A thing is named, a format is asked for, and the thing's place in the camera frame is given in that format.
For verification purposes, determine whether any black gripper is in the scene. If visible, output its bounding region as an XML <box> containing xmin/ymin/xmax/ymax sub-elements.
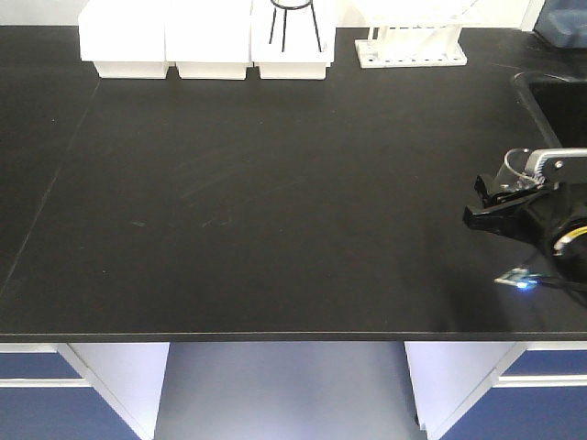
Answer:
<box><xmin>462</xmin><ymin>174</ymin><xmax>586</xmax><ymax>281</ymax></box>

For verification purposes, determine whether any small clear glass beaker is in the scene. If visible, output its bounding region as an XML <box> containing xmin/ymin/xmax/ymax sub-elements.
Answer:
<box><xmin>494</xmin><ymin>148</ymin><xmax>543</xmax><ymax>193</ymax></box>

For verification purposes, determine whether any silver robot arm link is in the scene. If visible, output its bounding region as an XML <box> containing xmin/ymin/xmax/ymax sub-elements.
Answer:
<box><xmin>525</xmin><ymin>148</ymin><xmax>586</xmax><ymax>184</ymax></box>

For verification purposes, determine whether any right white storage bin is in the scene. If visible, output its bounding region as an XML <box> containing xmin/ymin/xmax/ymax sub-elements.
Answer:
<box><xmin>250</xmin><ymin>1</ymin><xmax>337</xmax><ymax>80</ymax></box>

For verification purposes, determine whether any white storage bin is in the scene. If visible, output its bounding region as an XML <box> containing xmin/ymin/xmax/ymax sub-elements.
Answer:
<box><xmin>78</xmin><ymin>1</ymin><xmax>169</xmax><ymax>79</ymax></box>
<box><xmin>250</xmin><ymin>1</ymin><xmax>337</xmax><ymax>80</ymax></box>
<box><xmin>165</xmin><ymin>1</ymin><xmax>252</xmax><ymax>81</ymax></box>

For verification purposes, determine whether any middle white storage bin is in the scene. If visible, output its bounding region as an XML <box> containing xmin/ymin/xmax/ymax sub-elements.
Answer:
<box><xmin>165</xmin><ymin>1</ymin><xmax>252</xmax><ymax>81</ymax></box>

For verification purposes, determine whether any left white storage bin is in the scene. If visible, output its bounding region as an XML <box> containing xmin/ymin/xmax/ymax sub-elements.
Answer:
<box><xmin>78</xmin><ymin>1</ymin><xmax>169</xmax><ymax>79</ymax></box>

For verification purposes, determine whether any black lab sink basin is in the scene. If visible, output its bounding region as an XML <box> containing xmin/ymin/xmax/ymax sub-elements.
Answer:
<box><xmin>512</xmin><ymin>71</ymin><xmax>586</xmax><ymax>149</ymax></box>

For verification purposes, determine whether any right blue cabinet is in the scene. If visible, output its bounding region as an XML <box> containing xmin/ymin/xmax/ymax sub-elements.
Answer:
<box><xmin>404</xmin><ymin>341</ymin><xmax>586</xmax><ymax>439</ymax></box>

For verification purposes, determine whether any blue cabinet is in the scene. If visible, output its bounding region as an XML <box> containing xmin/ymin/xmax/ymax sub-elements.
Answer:
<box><xmin>404</xmin><ymin>341</ymin><xmax>586</xmax><ymax>439</ymax></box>
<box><xmin>1</xmin><ymin>342</ymin><xmax>170</xmax><ymax>439</ymax></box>

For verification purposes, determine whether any blue plastic container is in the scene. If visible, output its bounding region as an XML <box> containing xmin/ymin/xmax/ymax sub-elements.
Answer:
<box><xmin>534</xmin><ymin>0</ymin><xmax>586</xmax><ymax>50</ymax></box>

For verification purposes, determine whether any white test tube rack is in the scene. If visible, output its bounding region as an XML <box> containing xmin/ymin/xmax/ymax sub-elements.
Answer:
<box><xmin>355</xmin><ymin>1</ymin><xmax>478</xmax><ymax>69</ymax></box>

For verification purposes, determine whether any left blue cabinet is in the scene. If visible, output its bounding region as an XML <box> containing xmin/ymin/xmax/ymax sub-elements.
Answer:
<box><xmin>1</xmin><ymin>342</ymin><xmax>170</xmax><ymax>439</ymax></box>

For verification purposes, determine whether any wrist camera board with LED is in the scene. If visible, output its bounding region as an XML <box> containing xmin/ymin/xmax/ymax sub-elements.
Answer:
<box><xmin>493</xmin><ymin>267</ymin><xmax>541</xmax><ymax>292</ymax></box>

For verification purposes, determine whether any black cable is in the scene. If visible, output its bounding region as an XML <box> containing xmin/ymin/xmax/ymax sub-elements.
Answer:
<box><xmin>522</xmin><ymin>249</ymin><xmax>587</xmax><ymax>308</ymax></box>

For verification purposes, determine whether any black wire tripod stand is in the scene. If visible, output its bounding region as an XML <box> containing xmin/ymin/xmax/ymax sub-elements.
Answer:
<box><xmin>269</xmin><ymin>0</ymin><xmax>323</xmax><ymax>53</ymax></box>

